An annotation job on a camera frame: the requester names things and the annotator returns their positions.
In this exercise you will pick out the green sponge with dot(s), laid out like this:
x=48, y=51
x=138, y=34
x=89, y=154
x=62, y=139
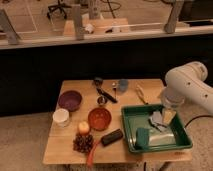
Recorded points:
x=142, y=138

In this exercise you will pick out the grey cloth piece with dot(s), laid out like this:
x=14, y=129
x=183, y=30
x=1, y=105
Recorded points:
x=156, y=118

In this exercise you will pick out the orange bowl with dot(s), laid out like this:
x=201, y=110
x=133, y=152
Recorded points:
x=99, y=118

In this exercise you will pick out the black office chair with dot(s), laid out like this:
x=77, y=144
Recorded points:
x=59, y=6

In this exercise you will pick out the green plastic tray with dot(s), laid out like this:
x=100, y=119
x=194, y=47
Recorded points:
x=174, y=137

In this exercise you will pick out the orange carrot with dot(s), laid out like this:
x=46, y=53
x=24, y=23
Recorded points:
x=89, y=161

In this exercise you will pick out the black handled utensil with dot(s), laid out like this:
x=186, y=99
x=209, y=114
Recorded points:
x=105, y=94

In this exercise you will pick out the yellow sponge piece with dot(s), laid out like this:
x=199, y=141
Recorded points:
x=168, y=116

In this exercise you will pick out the black rectangular block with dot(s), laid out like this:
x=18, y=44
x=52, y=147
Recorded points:
x=111, y=137

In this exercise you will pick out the white cup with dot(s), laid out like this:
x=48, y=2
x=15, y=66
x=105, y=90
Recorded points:
x=61, y=117

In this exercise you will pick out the dark red grape bunch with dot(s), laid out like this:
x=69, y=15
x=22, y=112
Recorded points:
x=83, y=143

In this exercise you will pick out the small metal cup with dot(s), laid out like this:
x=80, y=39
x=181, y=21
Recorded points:
x=101, y=101

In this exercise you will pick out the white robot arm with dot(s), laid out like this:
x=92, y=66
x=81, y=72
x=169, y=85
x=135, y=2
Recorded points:
x=187, y=81

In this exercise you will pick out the wooden table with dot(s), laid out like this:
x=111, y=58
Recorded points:
x=59, y=148

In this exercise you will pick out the blue cup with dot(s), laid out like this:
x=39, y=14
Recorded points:
x=123, y=85

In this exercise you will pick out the purple bowl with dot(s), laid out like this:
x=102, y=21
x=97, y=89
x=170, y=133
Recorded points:
x=70, y=100

